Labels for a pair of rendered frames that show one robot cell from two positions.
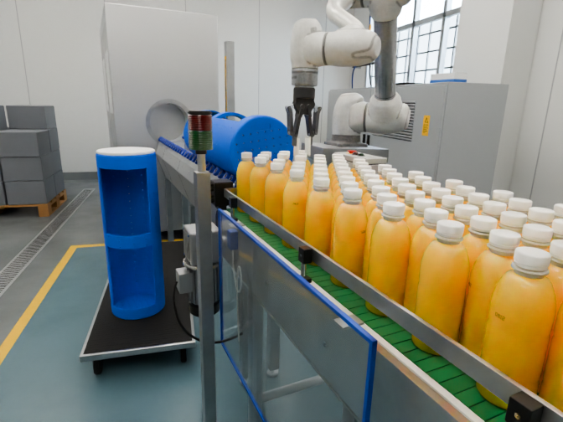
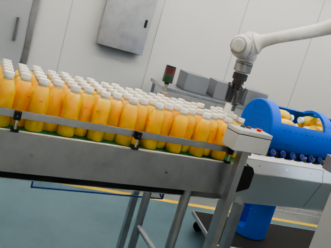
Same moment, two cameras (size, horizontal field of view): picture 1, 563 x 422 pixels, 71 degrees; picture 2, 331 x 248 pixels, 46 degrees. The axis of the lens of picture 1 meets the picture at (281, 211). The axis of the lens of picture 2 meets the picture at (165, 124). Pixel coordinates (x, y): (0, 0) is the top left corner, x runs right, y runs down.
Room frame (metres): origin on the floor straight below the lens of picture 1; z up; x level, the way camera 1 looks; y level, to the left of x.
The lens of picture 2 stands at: (1.05, -2.10, 1.37)
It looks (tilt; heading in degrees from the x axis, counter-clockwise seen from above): 11 degrees down; 88
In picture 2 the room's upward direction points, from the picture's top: 16 degrees clockwise
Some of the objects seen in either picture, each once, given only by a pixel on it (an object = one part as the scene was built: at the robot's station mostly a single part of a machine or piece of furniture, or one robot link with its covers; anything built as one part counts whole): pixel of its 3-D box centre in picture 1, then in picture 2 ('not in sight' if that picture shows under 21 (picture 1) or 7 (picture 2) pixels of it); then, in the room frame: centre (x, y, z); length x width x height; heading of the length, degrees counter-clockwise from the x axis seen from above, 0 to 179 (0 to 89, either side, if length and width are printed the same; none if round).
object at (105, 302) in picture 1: (149, 290); (282, 246); (2.33, 0.85, 0.08); 1.50 x 0.52 x 0.15; 15
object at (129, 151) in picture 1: (126, 151); not in sight; (1.99, 0.79, 1.03); 0.28 x 0.28 x 0.01
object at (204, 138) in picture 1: (200, 139); (168, 77); (1.05, 0.22, 1.18); 0.06 x 0.06 x 0.05
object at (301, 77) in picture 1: (304, 78); (243, 67); (1.41, -0.07, 1.37); 0.09 x 0.09 x 0.06
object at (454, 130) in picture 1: (388, 163); not in sight; (3.88, -1.04, 0.72); 2.15 x 0.54 x 1.45; 15
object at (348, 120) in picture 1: (349, 114); not in sight; (2.17, -0.35, 1.23); 0.18 x 0.16 x 0.22; 68
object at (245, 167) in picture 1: (246, 184); not in sight; (1.39, 0.13, 1.00); 0.07 x 0.07 x 0.19
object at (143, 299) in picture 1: (132, 234); (265, 180); (1.99, 0.79, 0.59); 0.28 x 0.28 x 0.88
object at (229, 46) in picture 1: (230, 159); not in sight; (3.04, 0.41, 0.85); 0.06 x 0.06 x 1.70; 26
